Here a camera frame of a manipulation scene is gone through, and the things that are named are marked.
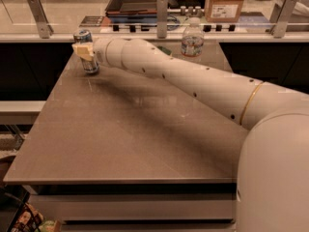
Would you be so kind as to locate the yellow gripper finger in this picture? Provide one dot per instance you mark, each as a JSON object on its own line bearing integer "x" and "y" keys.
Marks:
{"x": 84, "y": 53}
{"x": 84, "y": 45}

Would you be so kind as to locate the blue silver redbull can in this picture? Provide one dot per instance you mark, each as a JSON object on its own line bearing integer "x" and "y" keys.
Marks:
{"x": 84, "y": 36}

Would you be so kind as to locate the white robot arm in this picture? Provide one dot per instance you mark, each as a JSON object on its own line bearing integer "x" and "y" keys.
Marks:
{"x": 272, "y": 185}

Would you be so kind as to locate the orange black open case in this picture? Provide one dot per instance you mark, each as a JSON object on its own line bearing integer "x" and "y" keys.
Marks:
{"x": 131, "y": 7}

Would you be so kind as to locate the glass railing panel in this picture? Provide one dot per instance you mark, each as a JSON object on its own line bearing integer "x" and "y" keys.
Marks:
{"x": 65, "y": 16}

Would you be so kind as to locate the green yellow sponge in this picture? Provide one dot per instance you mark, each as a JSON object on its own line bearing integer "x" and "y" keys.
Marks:
{"x": 165, "y": 50}

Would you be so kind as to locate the clear plastic water bottle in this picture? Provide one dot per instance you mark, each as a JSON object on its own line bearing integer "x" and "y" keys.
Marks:
{"x": 193, "y": 39}

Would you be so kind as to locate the brown cardboard box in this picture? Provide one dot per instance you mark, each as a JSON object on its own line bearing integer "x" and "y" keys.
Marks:
{"x": 223, "y": 10}

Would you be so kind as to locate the colourful snack bag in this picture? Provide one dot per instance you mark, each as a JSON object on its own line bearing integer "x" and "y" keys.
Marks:
{"x": 30, "y": 220}

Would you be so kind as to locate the grey table drawer base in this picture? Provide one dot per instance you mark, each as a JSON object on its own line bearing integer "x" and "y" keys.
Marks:
{"x": 206, "y": 206}

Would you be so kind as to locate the left metal railing bracket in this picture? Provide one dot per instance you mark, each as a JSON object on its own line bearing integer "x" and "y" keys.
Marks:
{"x": 44, "y": 28}

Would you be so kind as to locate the metal railing bracket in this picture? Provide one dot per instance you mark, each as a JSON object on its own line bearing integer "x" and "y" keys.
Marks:
{"x": 44, "y": 28}
{"x": 161, "y": 17}
{"x": 280, "y": 18}

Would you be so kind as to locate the middle metal railing bracket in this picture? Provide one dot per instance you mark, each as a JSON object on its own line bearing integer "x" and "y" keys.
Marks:
{"x": 161, "y": 17}

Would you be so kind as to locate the right metal railing bracket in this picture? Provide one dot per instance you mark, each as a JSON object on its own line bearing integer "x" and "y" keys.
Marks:
{"x": 280, "y": 18}

